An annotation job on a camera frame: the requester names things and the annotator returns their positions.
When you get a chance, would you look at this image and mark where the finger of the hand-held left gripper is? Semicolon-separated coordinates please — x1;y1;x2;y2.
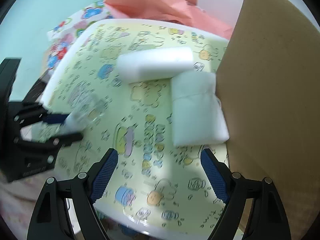
14;101;72;128
14;132;83;153

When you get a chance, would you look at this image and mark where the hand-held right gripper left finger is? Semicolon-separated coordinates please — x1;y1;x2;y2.
26;147;119;240

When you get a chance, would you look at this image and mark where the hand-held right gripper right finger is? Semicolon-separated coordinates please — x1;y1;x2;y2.
200;148;292;240

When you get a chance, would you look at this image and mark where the clear plastic spray bottle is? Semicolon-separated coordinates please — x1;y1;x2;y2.
61;90;108;133

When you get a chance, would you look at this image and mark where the white cloth packet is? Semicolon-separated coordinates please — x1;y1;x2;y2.
170;71;230;148

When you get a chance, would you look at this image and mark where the brown cardboard box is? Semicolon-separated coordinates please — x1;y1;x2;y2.
216;0;320;240

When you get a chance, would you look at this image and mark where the white foam roll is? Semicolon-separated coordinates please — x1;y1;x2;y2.
117;46;194;84

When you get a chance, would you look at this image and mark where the yellow cartoon-print tray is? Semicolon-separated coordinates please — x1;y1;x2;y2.
40;19;238;239

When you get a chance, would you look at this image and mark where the floral printed cloth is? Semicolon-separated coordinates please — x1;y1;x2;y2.
47;1;114;73

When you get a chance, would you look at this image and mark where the pink paper bag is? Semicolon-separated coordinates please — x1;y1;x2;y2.
101;0;234;40

